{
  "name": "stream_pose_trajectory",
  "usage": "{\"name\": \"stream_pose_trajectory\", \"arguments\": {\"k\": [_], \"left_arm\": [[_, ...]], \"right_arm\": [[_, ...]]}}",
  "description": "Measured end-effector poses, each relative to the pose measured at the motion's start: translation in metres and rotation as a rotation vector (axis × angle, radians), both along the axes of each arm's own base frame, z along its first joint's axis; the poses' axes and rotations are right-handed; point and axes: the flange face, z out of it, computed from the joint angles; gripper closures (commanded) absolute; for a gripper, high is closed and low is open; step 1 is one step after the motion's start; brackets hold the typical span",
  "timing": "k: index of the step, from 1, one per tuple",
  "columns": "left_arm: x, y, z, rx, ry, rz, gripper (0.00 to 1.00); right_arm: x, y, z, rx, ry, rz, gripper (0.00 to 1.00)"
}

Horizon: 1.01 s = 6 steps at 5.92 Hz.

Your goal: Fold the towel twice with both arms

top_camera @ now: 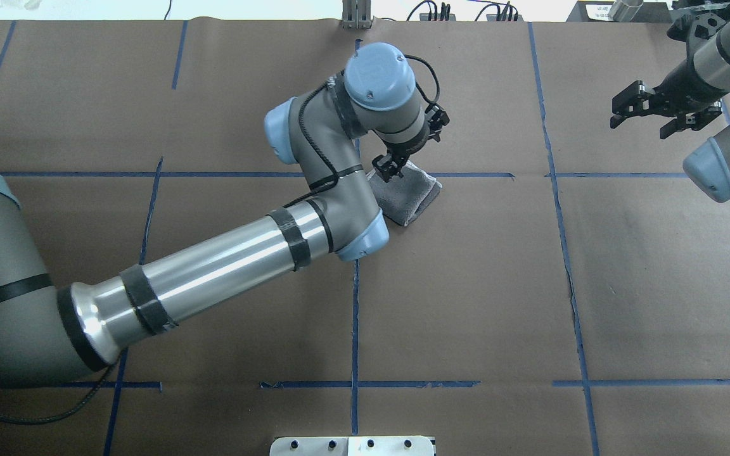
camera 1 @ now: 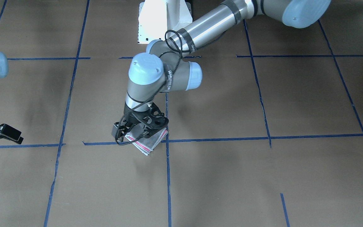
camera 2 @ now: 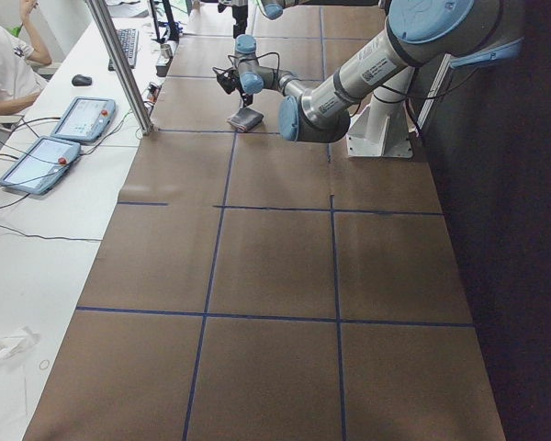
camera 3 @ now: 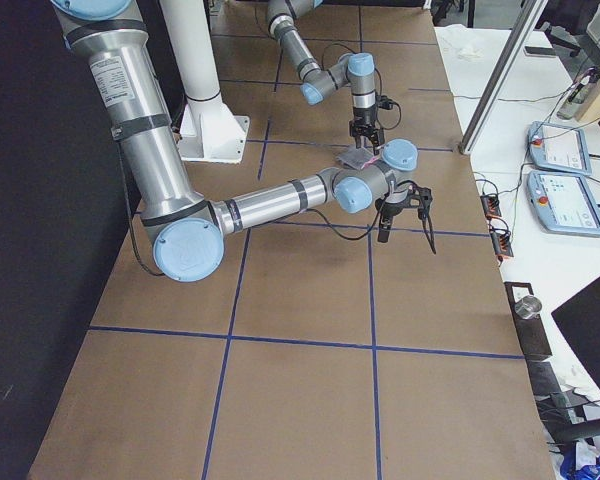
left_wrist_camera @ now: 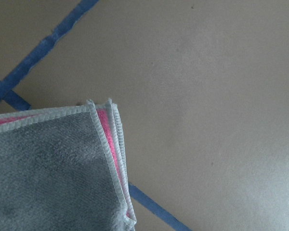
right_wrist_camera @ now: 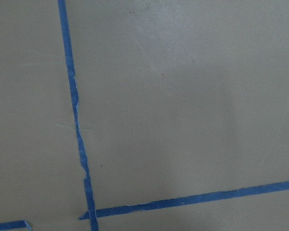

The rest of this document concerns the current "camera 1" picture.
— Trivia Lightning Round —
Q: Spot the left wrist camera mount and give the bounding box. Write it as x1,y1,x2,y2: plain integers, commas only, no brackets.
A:
112,103,169,145

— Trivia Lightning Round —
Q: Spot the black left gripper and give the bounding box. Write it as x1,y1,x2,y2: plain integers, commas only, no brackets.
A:
124,104,150,130

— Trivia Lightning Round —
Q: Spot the white pillar with base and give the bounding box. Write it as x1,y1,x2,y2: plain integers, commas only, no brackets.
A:
137,0,193,44

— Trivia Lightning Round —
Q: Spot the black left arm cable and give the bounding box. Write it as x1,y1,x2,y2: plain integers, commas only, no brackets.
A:
115,29,194,146

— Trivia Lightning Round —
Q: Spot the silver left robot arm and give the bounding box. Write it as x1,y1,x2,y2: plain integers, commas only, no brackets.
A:
113,0,331,135

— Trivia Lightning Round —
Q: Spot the pink towel with white edge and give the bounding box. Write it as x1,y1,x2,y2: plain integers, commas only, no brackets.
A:
125,125,168,156

